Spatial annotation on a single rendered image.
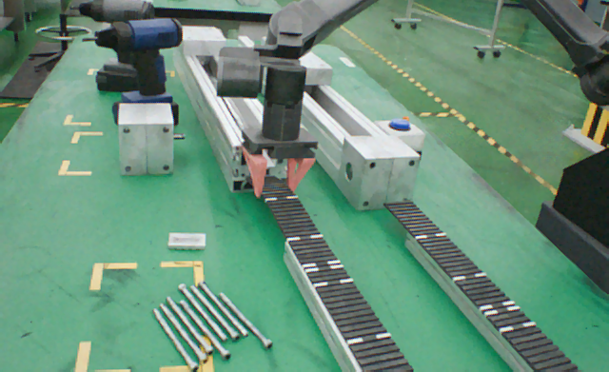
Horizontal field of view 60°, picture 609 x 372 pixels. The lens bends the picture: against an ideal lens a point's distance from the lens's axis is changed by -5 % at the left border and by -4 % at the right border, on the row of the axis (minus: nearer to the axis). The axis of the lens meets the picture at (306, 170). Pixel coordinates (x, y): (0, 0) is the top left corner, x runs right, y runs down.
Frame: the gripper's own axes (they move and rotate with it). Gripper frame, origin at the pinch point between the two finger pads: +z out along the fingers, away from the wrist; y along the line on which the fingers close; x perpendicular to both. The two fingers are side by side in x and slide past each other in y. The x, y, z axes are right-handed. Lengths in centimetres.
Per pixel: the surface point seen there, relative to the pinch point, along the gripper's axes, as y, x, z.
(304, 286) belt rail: 2.9, 20.3, 3.7
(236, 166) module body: 4.1, -7.1, -1.3
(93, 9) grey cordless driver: 24, -64, -18
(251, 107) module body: -3.4, -24.3, -5.9
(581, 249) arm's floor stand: -50, 19, 6
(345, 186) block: -14.0, -2.7, 1.3
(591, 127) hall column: -303, -175, 52
